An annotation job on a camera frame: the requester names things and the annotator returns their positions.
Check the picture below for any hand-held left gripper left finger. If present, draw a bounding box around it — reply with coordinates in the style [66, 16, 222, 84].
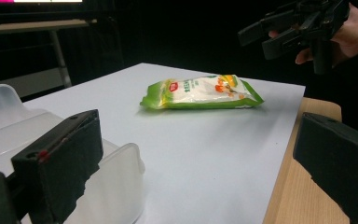
[11, 109, 104, 224]

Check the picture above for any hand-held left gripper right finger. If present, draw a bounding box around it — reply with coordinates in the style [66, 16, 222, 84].
[293, 112, 358, 224]

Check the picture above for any translucent plastic container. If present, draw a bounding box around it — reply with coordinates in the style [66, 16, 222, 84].
[0, 83, 146, 224]

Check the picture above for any green and white food packet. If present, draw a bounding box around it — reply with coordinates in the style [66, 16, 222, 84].
[139, 74, 265, 110]

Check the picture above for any desk with metal leg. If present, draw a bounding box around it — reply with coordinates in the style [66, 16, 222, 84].
[0, 19, 98, 98]

